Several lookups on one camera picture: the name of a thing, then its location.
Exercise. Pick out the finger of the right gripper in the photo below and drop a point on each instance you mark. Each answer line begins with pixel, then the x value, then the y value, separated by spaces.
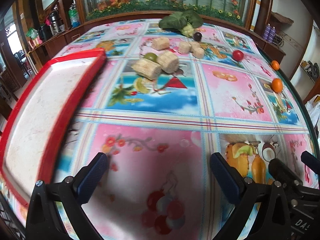
pixel 280 172
pixel 311 162

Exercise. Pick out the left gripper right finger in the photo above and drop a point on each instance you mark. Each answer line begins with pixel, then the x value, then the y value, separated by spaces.
pixel 228 178

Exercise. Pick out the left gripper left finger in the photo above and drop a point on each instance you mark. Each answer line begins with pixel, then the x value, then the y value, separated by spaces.
pixel 87 179

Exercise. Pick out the small orange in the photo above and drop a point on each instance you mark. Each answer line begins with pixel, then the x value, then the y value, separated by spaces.
pixel 277 85
pixel 275 65

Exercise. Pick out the red cherry tomato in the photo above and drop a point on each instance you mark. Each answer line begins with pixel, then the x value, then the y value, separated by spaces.
pixel 237 55

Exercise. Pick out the large corn cob piece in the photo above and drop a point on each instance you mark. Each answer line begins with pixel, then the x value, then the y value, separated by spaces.
pixel 147 68

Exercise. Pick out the green grape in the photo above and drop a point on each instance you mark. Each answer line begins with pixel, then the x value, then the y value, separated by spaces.
pixel 151 56

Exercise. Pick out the red rimmed white tray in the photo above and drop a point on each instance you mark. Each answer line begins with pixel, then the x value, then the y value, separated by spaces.
pixel 36 126

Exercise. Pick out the colourful fruit print tablecloth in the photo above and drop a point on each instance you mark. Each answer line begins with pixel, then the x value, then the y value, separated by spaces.
pixel 159 134

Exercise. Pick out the purple bottles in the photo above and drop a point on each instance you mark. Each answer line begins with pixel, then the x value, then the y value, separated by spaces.
pixel 269 33

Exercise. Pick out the wooden sideboard cabinet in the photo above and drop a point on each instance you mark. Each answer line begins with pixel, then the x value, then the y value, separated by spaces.
pixel 47 50

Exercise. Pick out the dark purple plum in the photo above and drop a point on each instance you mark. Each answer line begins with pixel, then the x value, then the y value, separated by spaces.
pixel 197 36

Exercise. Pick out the steel thermos pot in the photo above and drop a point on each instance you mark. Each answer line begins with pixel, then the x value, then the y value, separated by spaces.
pixel 55 21

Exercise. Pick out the green leafy cabbage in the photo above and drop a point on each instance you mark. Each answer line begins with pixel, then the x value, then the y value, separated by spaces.
pixel 183 21

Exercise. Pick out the green water bottle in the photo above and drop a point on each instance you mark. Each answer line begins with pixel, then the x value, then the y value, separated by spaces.
pixel 74 16

